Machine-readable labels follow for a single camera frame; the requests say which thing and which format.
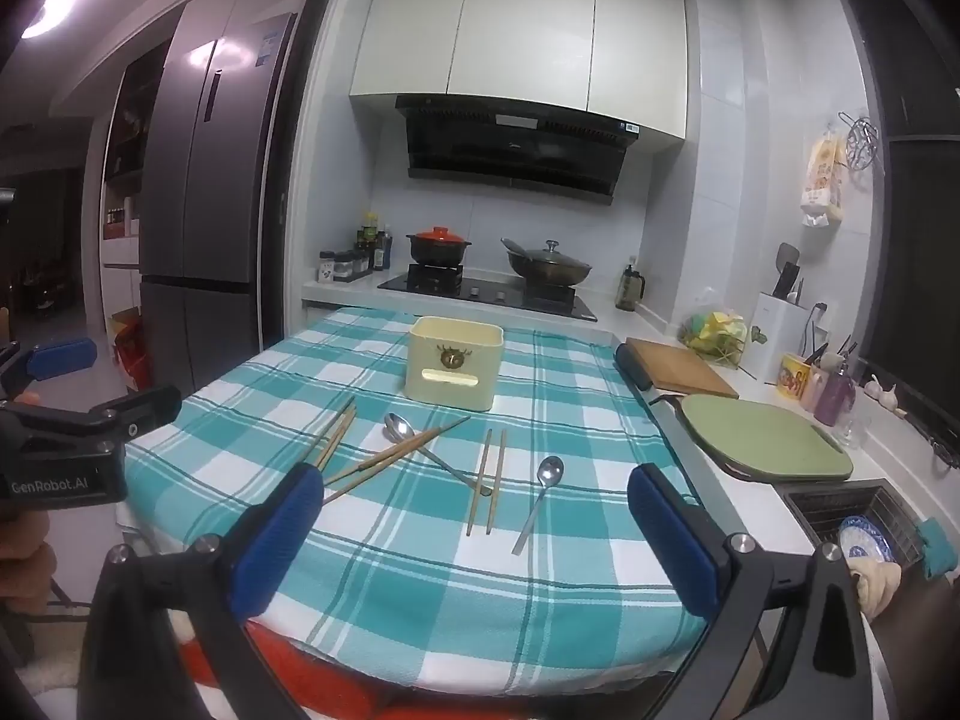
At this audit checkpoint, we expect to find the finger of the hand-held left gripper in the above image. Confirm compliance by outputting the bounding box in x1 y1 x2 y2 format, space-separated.
0 385 183 442
0 337 100 400

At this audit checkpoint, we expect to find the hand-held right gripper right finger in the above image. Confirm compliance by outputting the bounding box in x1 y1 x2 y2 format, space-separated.
627 463 887 720

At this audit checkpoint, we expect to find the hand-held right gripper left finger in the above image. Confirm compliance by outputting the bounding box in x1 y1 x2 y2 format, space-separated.
79 461 327 720

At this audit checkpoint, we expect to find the cream utensil holder box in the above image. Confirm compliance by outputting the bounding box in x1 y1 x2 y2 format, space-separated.
405 316 505 412

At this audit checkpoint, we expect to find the person's left hand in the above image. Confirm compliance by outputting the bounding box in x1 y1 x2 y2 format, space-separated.
0 514 57 616

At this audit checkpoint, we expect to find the red bag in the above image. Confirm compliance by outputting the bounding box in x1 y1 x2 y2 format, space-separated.
112 311 155 395

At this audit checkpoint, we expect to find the metal spoon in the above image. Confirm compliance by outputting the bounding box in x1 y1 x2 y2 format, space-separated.
383 412 494 497
512 455 566 556

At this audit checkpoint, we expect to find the green cutting board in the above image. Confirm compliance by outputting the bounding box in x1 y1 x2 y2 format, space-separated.
679 394 854 482

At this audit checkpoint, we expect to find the teal checked tablecloth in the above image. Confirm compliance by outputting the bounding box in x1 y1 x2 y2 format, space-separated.
116 306 710 698

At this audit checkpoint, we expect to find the dark sink basin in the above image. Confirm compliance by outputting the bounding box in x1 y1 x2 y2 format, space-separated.
776 478 931 578

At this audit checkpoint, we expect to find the wooden cutting board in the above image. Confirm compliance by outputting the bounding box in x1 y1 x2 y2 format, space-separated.
625 337 740 400

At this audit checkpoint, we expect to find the blue and white plate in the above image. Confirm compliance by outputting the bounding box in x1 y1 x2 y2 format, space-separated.
838 516 897 565

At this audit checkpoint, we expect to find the yellow printed cup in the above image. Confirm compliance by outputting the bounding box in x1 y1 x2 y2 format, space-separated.
778 352 815 399

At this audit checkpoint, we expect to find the plastic bag of colourful items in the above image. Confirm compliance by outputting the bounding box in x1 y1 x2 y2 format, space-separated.
679 307 749 365

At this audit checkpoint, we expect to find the cream cloth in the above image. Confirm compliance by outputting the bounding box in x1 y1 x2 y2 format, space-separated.
851 559 903 620

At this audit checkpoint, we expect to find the grey refrigerator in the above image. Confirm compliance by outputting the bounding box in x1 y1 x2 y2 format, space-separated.
139 11 301 395

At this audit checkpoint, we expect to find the purple bottle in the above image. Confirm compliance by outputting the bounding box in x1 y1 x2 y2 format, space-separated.
815 361 857 427

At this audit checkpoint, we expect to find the white knife holder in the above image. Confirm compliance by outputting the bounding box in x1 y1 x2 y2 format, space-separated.
750 292 812 383

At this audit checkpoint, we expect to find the dark water bottle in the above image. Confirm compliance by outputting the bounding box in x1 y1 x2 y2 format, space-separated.
615 259 647 313

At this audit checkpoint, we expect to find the teal cloth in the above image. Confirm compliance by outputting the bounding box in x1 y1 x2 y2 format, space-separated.
911 516 953 580

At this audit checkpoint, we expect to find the wok with glass lid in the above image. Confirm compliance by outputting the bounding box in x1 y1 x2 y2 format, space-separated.
501 238 593 287

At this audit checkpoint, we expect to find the black spatula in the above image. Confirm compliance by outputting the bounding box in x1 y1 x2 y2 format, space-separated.
772 242 800 301

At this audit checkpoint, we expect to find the black gas stove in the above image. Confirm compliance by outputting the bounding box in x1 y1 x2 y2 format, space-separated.
377 270 582 312

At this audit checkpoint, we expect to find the black clay pot red lid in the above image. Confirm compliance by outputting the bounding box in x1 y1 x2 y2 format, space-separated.
406 226 473 268

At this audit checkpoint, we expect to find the ceiling lamp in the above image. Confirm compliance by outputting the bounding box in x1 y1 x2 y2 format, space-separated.
19 0 76 42

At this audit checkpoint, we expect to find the dark window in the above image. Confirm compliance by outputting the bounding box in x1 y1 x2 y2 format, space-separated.
832 0 960 421

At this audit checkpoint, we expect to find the hanging food bag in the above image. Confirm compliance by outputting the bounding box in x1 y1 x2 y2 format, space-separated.
799 131 848 227

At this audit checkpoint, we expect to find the black range hood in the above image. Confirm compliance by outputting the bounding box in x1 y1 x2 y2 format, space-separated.
395 94 642 205

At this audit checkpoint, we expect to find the hanging wire steamer rack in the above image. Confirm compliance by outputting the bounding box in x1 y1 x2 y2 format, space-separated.
838 112 883 170

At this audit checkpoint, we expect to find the white wall cabinet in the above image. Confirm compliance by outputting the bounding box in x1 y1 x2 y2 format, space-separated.
349 0 689 140

